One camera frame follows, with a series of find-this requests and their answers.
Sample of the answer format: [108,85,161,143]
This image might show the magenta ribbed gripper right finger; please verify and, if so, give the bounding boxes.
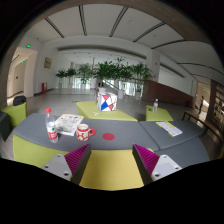
[132,144,181,185]

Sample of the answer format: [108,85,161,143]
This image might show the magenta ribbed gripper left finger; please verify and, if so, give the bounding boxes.
[42,144,91,185]

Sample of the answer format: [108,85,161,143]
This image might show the clear water bottle red cap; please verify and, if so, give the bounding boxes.
[45,108,58,143]

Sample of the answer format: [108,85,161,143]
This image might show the distant clear water bottle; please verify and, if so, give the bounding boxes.
[153,99,158,113]

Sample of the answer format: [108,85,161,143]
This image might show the yellow-green seat front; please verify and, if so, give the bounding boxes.
[13,135,143,190]

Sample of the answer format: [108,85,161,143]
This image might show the red white patterned mug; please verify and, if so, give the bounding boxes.
[76,124,95,141]

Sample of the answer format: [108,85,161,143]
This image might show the red round coaster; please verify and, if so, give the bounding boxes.
[102,133,115,140]

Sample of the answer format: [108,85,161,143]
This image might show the yellow-green low table right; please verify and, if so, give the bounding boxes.
[146,105,173,121]

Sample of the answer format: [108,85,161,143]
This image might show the yellow-green low table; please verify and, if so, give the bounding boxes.
[76,101,135,121]
[146,105,173,121]

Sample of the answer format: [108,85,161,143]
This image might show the yellow-green low table centre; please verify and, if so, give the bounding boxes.
[76,101,135,121]

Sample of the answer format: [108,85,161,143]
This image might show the colourful geometric cube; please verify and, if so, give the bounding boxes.
[97,92,117,112]

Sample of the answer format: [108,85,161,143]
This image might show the brown reception counter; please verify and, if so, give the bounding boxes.
[142,80,193,107]

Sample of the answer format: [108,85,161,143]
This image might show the yellow-green armchair left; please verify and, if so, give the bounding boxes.
[2,102,27,127]

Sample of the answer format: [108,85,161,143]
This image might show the standing person far right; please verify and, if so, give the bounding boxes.
[198,96,204,114]

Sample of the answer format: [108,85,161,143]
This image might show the red fire extinguisher box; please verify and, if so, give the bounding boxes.
[41,83,47,94]

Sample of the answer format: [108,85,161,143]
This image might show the black backpack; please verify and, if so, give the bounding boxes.
[13,95,26,106]

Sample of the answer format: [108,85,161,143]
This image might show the potted plants row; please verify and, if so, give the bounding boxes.
[56,58,152,93]

